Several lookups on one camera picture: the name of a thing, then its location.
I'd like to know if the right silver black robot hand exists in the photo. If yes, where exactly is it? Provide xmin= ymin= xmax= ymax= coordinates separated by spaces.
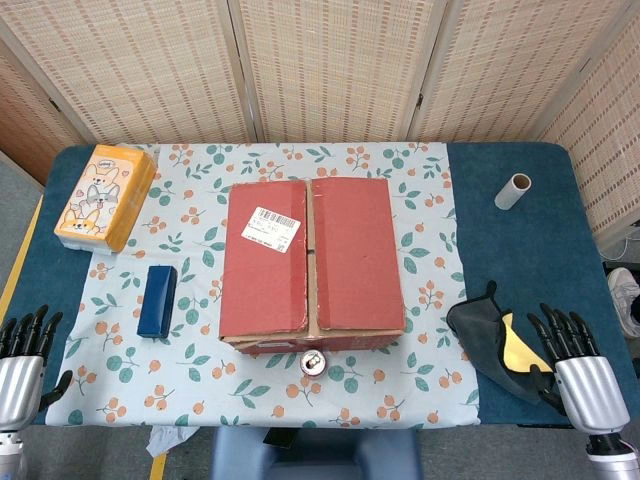
xmin=527 ymin=301 xmax=631 ymax=435

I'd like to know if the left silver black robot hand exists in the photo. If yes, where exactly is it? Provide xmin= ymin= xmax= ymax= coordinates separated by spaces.
xmin=0 ymin=304 xmax=74 ymax=432

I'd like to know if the red cardboard box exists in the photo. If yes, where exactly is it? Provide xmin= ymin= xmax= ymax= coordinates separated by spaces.
xmin=218 ymin=176 xmax=406 ymax=357

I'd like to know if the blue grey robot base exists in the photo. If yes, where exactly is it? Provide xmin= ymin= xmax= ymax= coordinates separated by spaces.
xmin=209 ymin=427 xmax=424 ymax=480

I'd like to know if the grey and yellow cloth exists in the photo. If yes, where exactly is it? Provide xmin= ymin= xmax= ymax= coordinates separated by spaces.
xmin=445 ymin=280 xmax=564 ymax=406

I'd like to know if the crumpled pale blue paper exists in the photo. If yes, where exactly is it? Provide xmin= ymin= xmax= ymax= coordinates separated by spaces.
xmin=146 ymin=425 xmax=197 ymax=458

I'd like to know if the dark blue rectangular box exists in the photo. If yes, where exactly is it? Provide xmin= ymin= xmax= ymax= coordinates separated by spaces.
xmin=136 ymin=264 xmax=179 ymax=340

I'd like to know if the orange corgi print tissue pack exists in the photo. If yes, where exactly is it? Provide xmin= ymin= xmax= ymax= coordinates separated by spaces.
xmin=53 ymin=143 xmax=158 ymax=255

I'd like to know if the grey cardboard tube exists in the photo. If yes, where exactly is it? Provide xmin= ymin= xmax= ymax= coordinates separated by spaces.
xmin=493 ymin=172 xmax=533 ymax=211

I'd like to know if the floral print tablecloth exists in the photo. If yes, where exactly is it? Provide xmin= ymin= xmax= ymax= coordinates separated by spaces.
xmin=44 ymin=142 xmax=482 ymax=429

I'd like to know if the woven bamboo screen panel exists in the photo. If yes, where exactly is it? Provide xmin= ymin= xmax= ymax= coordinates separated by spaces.
xmin=0 ymin=34 xmax=99 ymax=186
xmin=0 ymin=0 xmax=259 ymax=146
xmin=537 ymin=9 xmax=640 ymax=251
xmin=407 ymin=0 xmax=640 ymax=144
xmin=227 ymin=0 xmax=449 ymax=146

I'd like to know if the red soda can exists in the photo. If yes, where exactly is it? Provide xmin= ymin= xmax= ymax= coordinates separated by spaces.
xmin=299 ymin=350 xmax=329 ymax=380

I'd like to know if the thin white cable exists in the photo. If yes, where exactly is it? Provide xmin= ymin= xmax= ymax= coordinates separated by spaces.
xmin=599 ymin=237 xmax=633 ymax=262

